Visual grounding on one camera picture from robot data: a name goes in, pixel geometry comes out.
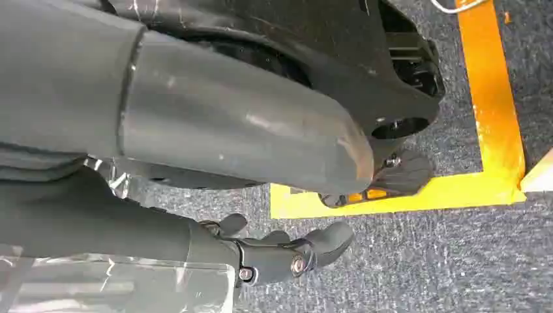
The ribbed grey right arm sleeve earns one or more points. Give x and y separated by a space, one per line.
34 166

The yellow floor tape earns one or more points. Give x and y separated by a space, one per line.
492 108

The black robot leg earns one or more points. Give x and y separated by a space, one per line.
345 56

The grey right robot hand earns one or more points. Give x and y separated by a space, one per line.
224 125

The black robot foot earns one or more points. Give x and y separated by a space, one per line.
406 175

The pale flat strip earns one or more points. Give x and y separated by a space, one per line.
540 177

